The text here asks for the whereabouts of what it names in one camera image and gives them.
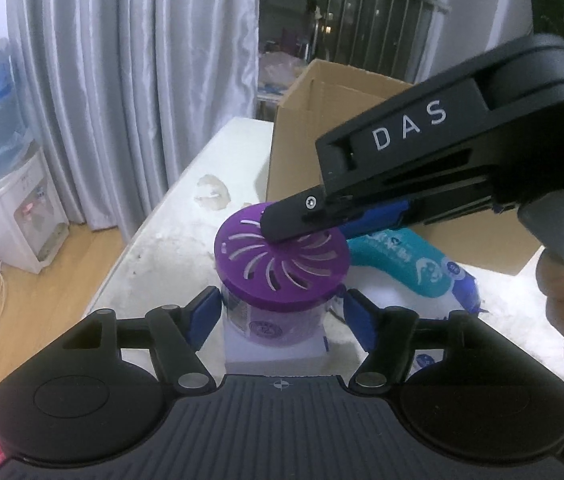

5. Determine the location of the purple lid air freshener jar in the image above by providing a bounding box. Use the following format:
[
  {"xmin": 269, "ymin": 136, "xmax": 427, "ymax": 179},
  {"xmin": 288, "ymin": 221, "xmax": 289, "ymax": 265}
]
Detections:
[{"xmin": 213, "ymin": 202, "xmax": 351, "ymax": 347}]

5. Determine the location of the white water dispenser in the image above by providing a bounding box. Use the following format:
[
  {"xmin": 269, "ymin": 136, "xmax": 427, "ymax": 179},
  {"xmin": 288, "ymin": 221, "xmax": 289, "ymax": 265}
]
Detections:
[{"xmin": 0, "ymin": 147, "xmax": 71, "ymax": 276}]

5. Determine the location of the teal wet wipes packet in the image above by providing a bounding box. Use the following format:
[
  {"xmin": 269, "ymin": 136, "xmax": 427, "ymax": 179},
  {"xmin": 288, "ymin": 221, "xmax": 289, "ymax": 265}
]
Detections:
[{"xmin": 346, "ymin": 226, "xmax": 483, "ymax": 317}]

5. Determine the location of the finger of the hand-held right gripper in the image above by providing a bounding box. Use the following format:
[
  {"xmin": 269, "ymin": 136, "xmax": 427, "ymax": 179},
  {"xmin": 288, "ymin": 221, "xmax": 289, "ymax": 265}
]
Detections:
[
  {"xmin": 260, "ymin": 187, "xmax": 360, "ymax": 247},
  {"xmin": 338, "ymin": 199, "xmax": 415, "ymax": 242}
]

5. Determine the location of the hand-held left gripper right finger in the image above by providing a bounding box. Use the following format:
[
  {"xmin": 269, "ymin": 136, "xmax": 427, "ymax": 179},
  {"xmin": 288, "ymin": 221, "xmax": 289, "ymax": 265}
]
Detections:
[{"xmin": 344, "ymin": 287, "xmax": 502, "ymax": 396}]

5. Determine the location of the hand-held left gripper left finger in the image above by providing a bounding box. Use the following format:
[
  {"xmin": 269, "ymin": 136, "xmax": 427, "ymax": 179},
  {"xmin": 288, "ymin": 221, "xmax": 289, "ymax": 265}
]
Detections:
[{"xmin": 62, "ymin": 285, "xmax": 223, "ymax": 396}]

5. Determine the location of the white plastic bag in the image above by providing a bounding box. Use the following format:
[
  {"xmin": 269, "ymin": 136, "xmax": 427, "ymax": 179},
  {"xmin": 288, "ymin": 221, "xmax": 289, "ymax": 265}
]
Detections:
[{"xmin": 259, "ymin": 49, "xmax": 309, "ymax": 92}]

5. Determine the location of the brown cardboard box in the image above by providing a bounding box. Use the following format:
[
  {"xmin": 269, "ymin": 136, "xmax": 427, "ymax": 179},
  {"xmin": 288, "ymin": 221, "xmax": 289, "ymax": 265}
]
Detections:
[{"xmin": 265, "ymin": 58, "xmax": 546, "ymax": 277}]

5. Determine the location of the grey curtain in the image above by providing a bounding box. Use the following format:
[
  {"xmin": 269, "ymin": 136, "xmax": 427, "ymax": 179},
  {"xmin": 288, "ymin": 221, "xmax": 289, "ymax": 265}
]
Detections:
[{"xmin": 6, "ymin": 0, "xmax": 263, "ymax": 234}]

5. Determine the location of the white box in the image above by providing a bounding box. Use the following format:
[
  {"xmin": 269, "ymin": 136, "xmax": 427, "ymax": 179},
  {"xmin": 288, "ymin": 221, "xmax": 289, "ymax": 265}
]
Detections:
[{"xmin": 223, "ymin": 285, "xmax": 331, "ymax": 377}]

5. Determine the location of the metal balcony railing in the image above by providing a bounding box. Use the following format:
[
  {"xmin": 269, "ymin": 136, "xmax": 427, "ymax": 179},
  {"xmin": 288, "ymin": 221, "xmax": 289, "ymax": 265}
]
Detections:
[{"xmin": 311, "ymin": 0, "xmax": 451, "ymax": 87}]

